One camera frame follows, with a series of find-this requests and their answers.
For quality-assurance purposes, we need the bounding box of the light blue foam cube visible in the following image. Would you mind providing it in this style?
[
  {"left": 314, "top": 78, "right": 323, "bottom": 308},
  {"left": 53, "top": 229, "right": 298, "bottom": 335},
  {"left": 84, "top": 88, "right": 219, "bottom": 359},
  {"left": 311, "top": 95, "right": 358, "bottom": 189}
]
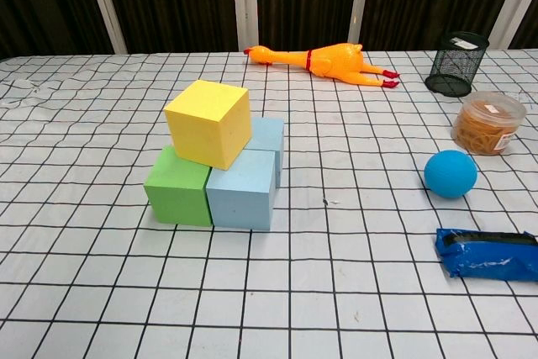
[
  {"left": 243, "top": 116, "right": 285, "bottom": 187},
  {"left": 205, "top": 149, "right": 277, "bottom": 232}
]

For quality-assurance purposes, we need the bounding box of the yellow foam cube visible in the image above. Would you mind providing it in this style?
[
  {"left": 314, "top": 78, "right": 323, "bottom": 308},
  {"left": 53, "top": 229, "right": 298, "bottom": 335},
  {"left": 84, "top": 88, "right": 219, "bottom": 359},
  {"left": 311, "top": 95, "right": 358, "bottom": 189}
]
[{"left": 163, "top": 79, "right": 253, "bottom": 172}]

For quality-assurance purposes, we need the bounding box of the green foam cube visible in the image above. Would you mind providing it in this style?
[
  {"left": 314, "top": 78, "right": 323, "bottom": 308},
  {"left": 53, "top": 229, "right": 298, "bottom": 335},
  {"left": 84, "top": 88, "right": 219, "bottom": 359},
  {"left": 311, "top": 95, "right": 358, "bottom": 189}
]
[{"left": 144, "top": 145, "right": 212, "bottom": 226}]

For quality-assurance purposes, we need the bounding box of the orange rubber chicken toy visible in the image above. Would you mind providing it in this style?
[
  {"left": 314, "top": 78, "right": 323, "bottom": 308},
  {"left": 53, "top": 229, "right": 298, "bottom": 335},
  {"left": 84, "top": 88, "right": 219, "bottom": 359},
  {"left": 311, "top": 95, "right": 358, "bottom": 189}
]
[{"left": 245, "top": 42, "right": 401, "bottom": 90}]

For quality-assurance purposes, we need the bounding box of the white black-grid tablecloth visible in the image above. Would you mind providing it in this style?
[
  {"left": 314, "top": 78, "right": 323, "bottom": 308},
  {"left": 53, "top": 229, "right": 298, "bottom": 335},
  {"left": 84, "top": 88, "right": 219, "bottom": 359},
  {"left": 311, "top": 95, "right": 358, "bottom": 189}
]
[{"left": 0, "top": 50, "right": 538, "bottom": 359}]

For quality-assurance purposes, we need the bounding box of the blue ball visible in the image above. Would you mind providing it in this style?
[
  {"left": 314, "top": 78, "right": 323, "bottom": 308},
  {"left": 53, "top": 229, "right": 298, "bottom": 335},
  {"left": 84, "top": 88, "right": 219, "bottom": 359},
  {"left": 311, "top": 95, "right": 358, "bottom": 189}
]
[{"left": 423, "top": 149, "right": 479, "bottom": 199}]

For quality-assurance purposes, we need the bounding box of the black mesh pen holder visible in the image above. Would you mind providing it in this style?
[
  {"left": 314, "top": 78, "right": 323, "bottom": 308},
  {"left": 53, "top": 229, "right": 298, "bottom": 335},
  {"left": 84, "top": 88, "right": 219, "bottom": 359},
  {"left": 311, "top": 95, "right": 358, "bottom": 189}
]
[{"left": 424, "top": 30, "right": 491, "bottom": 98}]

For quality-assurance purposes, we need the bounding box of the clear jar of rubber bands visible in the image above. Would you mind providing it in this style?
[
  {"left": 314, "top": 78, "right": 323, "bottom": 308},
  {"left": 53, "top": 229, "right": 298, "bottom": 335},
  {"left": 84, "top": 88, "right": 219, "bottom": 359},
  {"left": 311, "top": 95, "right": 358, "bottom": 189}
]
[{"left": 451, "top": 90, "right": 528, "bottom": 156}]

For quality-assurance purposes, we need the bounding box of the blue snack packet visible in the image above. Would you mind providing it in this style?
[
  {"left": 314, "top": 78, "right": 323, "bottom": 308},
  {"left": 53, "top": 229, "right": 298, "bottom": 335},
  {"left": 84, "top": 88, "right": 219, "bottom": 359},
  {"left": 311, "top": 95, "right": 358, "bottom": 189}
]
[{"left": 435, "top": 228, "right": 538, "bottom": 282}]

